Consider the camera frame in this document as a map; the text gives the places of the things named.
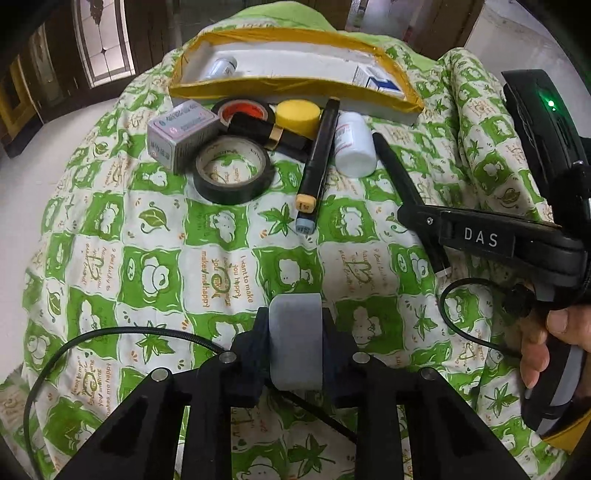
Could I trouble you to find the black tape roll red core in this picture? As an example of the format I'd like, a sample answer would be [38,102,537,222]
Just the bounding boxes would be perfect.
[212,98,274,130]

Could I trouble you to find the person's right hand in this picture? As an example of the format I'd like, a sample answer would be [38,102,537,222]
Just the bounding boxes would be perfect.
[519,307,591,389]

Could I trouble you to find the large black tape roll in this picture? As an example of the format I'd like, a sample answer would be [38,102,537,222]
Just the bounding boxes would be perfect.
[193,135,273,204]

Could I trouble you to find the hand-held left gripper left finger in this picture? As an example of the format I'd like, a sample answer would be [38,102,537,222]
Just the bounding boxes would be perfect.
[55,307,278,480]

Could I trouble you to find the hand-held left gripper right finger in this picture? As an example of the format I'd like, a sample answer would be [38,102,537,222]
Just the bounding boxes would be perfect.
[318,307,539,480]

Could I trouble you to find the yellow round sponge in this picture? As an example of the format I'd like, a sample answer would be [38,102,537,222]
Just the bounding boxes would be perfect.
[276,100,321,139]

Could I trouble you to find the white plastic bottle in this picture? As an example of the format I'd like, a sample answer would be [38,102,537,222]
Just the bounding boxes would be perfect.
[333,112,377,177]

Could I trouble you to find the wooden stained glass door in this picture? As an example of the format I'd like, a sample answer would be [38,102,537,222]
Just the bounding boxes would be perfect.
[71,0,137,88]

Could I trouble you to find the yellow-edged white tray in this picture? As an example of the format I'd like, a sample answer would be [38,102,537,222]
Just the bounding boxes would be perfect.
[168,30,424,125]

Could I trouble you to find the small grey pink-print box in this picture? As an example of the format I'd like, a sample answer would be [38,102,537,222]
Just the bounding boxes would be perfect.
[148,102,220,175]

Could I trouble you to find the small white charger adapter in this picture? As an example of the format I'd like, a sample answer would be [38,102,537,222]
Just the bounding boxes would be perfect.
[205,56,238,80]

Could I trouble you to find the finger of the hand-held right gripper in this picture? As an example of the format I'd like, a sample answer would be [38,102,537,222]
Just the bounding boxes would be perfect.
[373,133,455,232]

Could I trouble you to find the blue and white box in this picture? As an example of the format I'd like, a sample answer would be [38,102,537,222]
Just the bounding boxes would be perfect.
[353,65,400,95]

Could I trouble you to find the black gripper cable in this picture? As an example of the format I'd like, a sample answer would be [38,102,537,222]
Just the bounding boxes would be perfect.
[438,277,529,363]

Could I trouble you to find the black lipstick gold band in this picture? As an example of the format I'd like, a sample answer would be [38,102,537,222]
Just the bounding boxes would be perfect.
[228,113,315,158]

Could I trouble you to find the yellow framed cabinet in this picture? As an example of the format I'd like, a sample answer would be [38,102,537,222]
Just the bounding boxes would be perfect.
[0,58,40,155]

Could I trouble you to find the black marker blue-grey end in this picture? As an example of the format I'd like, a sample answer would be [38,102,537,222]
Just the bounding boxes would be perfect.
[294,97,341,235]

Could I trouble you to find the green printed blanket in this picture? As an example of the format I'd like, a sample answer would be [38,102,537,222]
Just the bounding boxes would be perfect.
[0,0,585,480]

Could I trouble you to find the thin black cable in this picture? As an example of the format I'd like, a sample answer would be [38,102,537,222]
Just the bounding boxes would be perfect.
[23,327,361,464]

